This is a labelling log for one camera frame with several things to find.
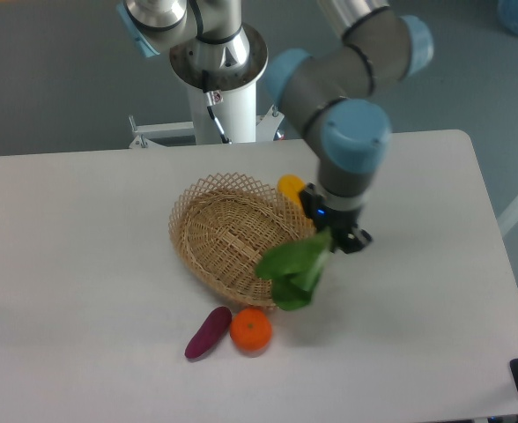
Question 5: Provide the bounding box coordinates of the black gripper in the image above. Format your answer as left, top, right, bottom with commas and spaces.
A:
300, 183, 373, 254

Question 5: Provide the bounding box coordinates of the green leafy bok choy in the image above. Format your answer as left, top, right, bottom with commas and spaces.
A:
255, 229, 332, 311

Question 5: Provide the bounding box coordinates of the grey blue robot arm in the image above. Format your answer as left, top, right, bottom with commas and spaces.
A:
116, 1, 433, 254

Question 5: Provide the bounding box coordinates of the woven wicker basket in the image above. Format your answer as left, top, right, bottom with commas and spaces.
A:
168, 173, 315, 308

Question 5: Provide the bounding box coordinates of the yellow orange pepper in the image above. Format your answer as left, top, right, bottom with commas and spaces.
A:
277, 174, 307, 207

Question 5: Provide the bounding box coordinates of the orange mandarin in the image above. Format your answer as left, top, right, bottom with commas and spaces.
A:
229, 308, 272, 353

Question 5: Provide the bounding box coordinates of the purple sweet potato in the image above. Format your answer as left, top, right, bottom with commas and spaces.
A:
184, 306, 233, 360

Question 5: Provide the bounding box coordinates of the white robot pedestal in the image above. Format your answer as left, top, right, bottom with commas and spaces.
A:
127, 24, 290, 149

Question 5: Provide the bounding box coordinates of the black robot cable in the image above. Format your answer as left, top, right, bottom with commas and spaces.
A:
200, 69, 232, 145

